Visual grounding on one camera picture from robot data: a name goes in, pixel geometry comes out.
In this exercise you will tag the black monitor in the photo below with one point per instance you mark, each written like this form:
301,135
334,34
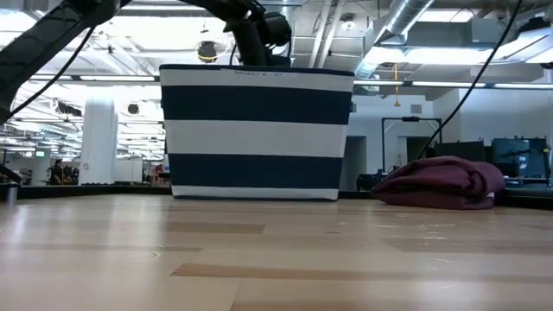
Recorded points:
460,151

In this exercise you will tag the round black ceiling speaker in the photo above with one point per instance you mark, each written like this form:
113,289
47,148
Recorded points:
133,109

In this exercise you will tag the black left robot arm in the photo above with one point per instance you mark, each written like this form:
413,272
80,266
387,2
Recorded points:
43,39

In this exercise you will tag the teal equipment cabinet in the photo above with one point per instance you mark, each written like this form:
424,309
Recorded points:
518,157

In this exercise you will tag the white building column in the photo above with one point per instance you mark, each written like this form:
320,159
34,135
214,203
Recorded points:
98,142

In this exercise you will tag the silver ventilation duct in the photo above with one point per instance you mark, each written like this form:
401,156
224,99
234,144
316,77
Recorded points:
406,17

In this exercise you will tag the person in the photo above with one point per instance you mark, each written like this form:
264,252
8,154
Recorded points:
57,173

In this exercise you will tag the black metal gantry frame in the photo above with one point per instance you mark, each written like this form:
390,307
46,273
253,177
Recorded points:
383,142

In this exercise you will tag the black right table frame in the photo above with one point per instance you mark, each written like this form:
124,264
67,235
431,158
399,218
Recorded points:
527,198

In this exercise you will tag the folded maroon cloth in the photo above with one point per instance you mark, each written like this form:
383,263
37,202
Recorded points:
440,181

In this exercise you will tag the black yellow ceiling dome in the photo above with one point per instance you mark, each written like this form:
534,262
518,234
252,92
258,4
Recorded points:
207,52

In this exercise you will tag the navy white striped fabric basket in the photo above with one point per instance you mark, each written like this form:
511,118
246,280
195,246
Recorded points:
255,103

